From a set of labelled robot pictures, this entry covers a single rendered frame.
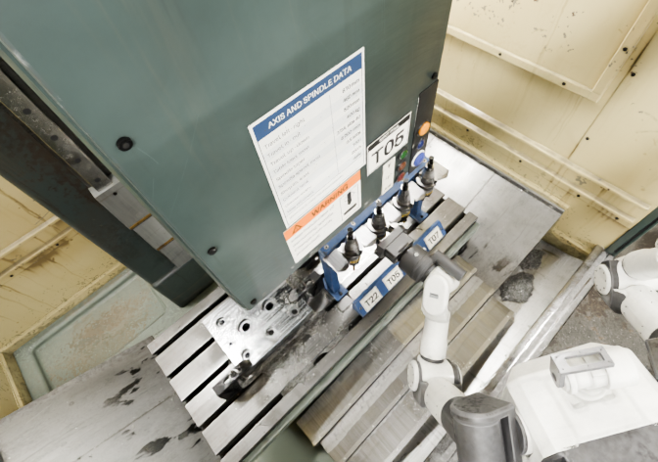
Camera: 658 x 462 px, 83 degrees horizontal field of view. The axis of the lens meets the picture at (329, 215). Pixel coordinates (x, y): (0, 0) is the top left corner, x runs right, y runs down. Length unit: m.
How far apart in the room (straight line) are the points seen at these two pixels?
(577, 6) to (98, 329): 2.12
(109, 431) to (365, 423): 0.90
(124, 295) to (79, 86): 1.78
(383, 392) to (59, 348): 1.43
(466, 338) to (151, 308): 1.36
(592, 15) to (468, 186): 0.77
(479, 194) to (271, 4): 1.48
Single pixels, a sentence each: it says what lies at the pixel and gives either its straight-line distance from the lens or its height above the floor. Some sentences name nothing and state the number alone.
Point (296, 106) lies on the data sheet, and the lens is 0.41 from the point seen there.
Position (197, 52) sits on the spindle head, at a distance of 0.32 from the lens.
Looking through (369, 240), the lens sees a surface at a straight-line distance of 1.09.
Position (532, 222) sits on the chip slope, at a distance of 1.71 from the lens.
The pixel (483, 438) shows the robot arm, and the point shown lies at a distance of 0.88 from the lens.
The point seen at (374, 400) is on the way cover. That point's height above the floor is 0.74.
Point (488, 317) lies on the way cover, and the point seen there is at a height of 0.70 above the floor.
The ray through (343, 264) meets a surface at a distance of 1.06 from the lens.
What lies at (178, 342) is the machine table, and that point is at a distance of 1.47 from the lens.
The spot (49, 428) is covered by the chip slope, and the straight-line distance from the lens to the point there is 1.77.
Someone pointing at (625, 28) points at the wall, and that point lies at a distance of 1.28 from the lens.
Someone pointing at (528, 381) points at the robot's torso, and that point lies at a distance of 0.92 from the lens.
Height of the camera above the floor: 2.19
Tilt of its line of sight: 58 degrees down
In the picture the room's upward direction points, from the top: 10 degrees counter-clockwise
